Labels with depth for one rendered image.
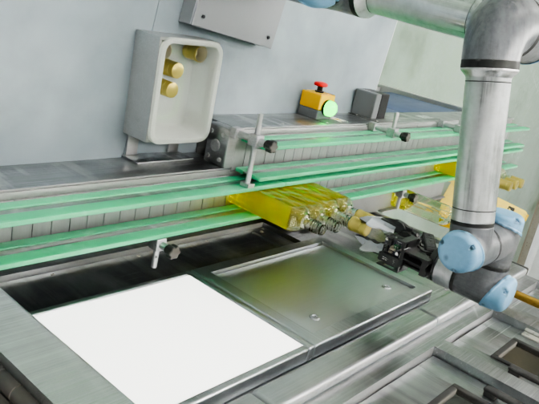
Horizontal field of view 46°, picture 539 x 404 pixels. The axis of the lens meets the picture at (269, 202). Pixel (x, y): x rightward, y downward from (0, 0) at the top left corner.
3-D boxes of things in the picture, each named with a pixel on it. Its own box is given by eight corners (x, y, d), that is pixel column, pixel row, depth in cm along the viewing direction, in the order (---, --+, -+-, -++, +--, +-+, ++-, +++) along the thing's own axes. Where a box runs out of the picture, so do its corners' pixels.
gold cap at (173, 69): (160, 57, 136) (172, 62, 133) (172, 58, 138) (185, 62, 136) (156, 74, 137) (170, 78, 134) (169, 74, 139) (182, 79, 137)
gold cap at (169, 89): (154, 77, 136) (167, 82, 134) (166, 77, 139) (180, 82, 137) (151, 93, 138) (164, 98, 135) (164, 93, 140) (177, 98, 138)
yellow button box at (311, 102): (295, 112, 182) (316, 119, 177) (301, 86, 179) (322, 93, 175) (310, 112, 187) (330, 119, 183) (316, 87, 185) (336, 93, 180)
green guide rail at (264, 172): (234, 171, 149) (259, 182, 145) (235, 167, 149) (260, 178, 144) (506, 141, 282) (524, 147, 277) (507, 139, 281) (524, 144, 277)
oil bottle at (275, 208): (226, 201, 152) (295, 235, 139) (231, 179, 150) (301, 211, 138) (242, 199, 156) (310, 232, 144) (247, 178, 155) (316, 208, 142)
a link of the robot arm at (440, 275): (470, 253, 131) (459, 288, 134) (450, 244, 134) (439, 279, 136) (455, 260, 125) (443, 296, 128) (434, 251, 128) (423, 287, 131)
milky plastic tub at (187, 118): (123, 133, 138) (148, 145, 133) (136, 28, 131) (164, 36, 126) (183, 131, 151) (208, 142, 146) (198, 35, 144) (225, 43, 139)
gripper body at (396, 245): (382, 230, 134) (432, 252, 127) (402, 224, 140) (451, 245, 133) (373, 263, 136) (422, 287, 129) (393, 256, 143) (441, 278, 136)
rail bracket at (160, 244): (122, 253, 133) (163, 280, 125) (126, 224, 131) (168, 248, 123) (137, 250, 136) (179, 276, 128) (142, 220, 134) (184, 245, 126)
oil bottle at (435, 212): (390, 205, 218) (459, 234, 203) (391, 191, 215) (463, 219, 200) (399, 200, 222) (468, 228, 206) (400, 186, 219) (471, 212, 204)
